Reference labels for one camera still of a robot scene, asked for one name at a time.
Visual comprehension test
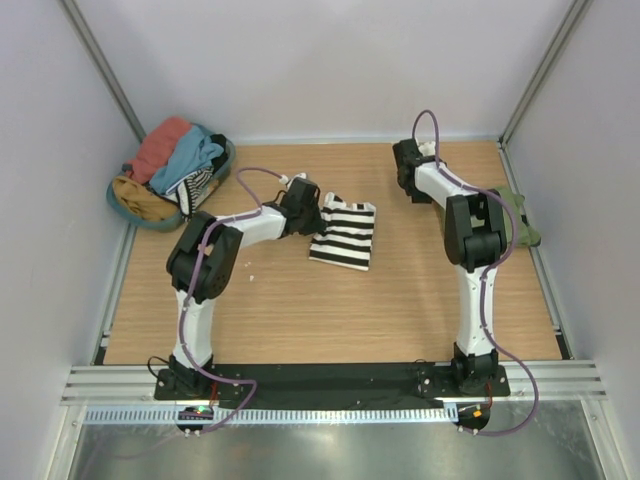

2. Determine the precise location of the black white striped top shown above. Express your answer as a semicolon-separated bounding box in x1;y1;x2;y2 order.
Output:
308;192;377;272

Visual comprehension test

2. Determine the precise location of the green motorcycle tank top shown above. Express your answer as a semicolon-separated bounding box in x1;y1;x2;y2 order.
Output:
494;186;541;248

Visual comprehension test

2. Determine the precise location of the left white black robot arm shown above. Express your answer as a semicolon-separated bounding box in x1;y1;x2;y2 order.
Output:
154;174;325;400

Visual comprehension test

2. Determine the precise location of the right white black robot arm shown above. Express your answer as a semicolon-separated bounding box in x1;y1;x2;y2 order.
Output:
392;139;508;396

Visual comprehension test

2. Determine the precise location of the teal laundry basket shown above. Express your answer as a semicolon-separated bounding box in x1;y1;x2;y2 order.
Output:
106;116;235;232

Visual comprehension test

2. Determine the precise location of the narrow striped garment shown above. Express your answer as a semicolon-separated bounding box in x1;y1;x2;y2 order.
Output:
168;168;217;218

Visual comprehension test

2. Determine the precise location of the teal blue garment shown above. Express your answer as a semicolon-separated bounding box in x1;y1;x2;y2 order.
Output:
149;124;229;195

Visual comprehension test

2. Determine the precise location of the red garment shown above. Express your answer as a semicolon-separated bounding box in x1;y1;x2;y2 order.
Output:
123;116;192;184

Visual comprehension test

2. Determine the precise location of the mustard yellow garment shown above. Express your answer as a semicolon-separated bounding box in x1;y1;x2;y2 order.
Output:
111;176;179;222

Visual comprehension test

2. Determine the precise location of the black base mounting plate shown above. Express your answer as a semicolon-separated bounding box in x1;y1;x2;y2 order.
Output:
154;360;510;411

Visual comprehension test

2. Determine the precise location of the right aluminium corner post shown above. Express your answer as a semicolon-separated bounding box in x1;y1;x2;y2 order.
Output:
497;0;594;151

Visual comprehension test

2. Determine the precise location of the aluminium corner post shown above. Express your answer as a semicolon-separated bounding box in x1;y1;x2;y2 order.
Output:
497;0;594;151
58;0;146;142

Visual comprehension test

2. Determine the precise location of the perforated white cable duct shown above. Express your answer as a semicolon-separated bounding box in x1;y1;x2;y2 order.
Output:
84;404;458;427

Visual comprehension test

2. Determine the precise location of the aluminium front rail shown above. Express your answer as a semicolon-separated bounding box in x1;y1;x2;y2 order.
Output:
62;360;606;410

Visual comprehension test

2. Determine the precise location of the left aluminium corner post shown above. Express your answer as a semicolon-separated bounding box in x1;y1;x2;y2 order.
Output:
58;0;146;142

